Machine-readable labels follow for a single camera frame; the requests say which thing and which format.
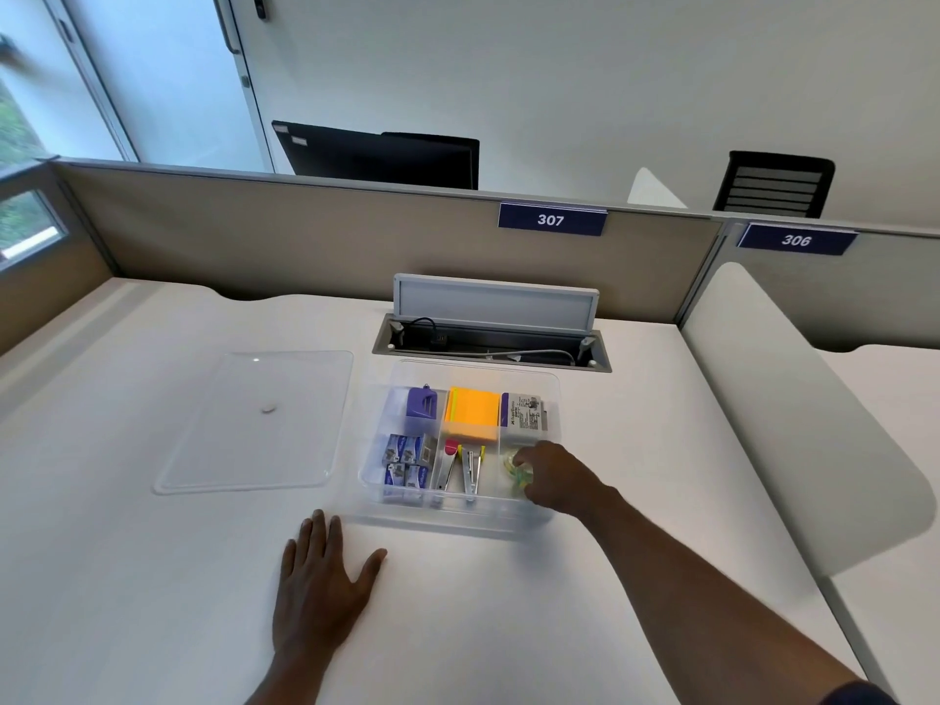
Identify person's left hand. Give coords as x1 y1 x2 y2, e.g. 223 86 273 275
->
272 510 388 658

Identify person's right hand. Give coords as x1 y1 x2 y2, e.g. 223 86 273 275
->
512 442 622 519

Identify green tape roll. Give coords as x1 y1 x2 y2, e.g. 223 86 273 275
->
502 450 535 498

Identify person's right forearm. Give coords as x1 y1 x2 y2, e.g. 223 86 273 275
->
584 490 875 705

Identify person's left forearm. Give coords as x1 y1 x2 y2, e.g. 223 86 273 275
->
246 646 335 705

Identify grey carded blister pack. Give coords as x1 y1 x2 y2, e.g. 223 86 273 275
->
502 392 551 435

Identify clear plastic organizer box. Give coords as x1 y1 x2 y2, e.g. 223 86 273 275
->
358 358 564 537

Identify orange sticky note pad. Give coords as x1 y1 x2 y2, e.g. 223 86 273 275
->
445 388 502 432

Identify purple stapler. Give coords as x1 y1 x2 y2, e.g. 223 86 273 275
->
404 386 442 421

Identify clear plastic lid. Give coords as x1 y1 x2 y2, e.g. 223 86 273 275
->
153 350 355 497

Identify blue desk number sign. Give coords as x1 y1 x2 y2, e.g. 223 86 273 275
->
497 201 610 237
736 221 859 257

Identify large white rounded divider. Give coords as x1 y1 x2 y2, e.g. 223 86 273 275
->
681 261 938 580

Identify small white rounded divider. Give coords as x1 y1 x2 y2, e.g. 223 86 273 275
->
627 167 689 211

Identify long beige desk partition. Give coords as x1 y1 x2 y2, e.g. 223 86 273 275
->
53 158 728 325

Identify black computer monitor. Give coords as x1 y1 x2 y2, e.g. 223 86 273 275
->
271 120 481 192

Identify short beige desk partition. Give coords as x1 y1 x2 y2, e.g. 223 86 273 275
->
677 218 940 353

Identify black office chair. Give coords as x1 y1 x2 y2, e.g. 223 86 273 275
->
713 150 837 220

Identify beige side desk partition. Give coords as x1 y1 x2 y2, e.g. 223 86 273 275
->
0 163 120 358

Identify dark blue sleeve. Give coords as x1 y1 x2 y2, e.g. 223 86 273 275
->
821 680 901 705

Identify white cable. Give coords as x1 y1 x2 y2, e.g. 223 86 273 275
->
485 348 577 363

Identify grey desk cable tray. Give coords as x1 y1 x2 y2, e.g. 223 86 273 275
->
372 273 612 374

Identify black cable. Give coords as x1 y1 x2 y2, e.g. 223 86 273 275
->
402 317 450 350

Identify grey door handle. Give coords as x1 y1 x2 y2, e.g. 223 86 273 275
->
211 0 244 56

